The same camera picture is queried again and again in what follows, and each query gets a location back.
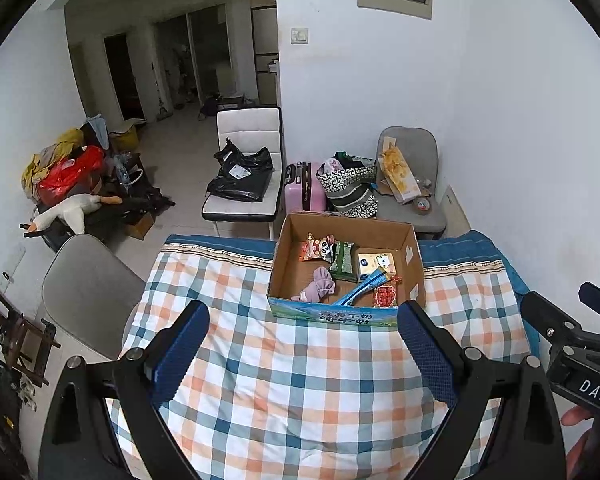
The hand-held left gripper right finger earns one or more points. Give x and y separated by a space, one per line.
430 355

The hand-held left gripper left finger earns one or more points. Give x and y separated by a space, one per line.
180 355

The red snack packet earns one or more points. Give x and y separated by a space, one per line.
385 295

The blue stick packet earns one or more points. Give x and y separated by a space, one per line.
360 287

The yellow tissue pack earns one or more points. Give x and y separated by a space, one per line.
375 262

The green snack packet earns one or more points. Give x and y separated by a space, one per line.
342 260

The purple scrunchie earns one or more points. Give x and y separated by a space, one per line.
320 282

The panda print snack packet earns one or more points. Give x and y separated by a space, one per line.
320 249

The person's right hand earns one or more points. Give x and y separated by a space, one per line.
576 416

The grey shell chair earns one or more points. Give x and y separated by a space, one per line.
85 285

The plaid blanket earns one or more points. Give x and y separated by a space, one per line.
300 385

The small brown cardboard box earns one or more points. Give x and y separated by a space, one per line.
140 225

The white board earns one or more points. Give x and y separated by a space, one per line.
454 207

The tape roll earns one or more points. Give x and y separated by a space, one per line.
422 204

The wooden folding chair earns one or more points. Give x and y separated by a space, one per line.
10 327

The black plastic bag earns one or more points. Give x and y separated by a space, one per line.
240 187

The patterned tote bag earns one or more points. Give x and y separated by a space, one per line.
350 195

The white goose plush toy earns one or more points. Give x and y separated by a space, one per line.
75 210

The yellow chips box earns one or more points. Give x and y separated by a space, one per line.
400 172

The pink suitcase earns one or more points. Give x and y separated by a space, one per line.
300 195

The red plastic bag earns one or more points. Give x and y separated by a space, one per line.
75 170

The grey padded chair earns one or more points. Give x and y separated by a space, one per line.
410 140

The yellow cardboard box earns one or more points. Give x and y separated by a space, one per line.
127 135

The white chair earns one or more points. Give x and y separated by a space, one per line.
247 125

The light blue cloth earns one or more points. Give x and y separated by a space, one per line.
96 127

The yellow bag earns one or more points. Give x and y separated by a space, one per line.
67 137

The glass sliding door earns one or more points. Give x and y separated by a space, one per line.
205 60

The white wall switch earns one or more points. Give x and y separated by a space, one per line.
300 35

